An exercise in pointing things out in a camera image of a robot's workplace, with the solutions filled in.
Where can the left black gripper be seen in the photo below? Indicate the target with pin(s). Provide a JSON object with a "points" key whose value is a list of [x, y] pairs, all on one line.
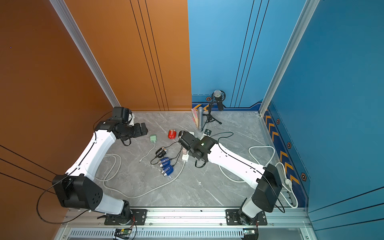
{"points": [[138, 132]]}

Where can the green USB charger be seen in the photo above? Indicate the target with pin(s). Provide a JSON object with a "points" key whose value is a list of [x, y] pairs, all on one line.
{"points": [[153, 138]]}

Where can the white power strip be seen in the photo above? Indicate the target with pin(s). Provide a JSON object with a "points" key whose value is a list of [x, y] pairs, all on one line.
{"points": [[185, 154]]}

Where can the red electric shaver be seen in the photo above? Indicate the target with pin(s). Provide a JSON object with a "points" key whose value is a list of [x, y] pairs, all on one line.
{"points": [[172, 134]]}

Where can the black electric shaver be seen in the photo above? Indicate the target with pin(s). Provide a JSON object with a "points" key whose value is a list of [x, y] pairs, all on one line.
{"points": [[161, 152]]}

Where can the blue electric shaver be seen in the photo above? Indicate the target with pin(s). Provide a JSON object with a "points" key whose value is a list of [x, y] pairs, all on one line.
{"points": [[167, 170], [164, 162]]}

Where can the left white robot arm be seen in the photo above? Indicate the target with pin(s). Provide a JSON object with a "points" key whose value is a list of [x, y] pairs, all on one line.
{"points": [[77, 188]]}

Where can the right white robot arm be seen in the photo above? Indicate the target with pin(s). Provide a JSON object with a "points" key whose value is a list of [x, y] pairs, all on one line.
{"points": [[265, 181]]}

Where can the grey handheld microphone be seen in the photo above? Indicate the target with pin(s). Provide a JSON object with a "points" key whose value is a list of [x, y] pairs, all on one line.
{"points": [[201, 118]]}

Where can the black microphone on tripod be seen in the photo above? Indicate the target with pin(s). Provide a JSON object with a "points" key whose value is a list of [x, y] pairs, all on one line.
{"points": [[217, 98]]}

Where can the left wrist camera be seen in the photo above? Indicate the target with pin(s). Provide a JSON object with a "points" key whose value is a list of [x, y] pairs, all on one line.
{"points": [[123, 115]]}

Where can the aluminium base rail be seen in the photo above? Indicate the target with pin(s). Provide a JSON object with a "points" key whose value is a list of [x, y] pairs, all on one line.
{"points": [[195, 223]]}

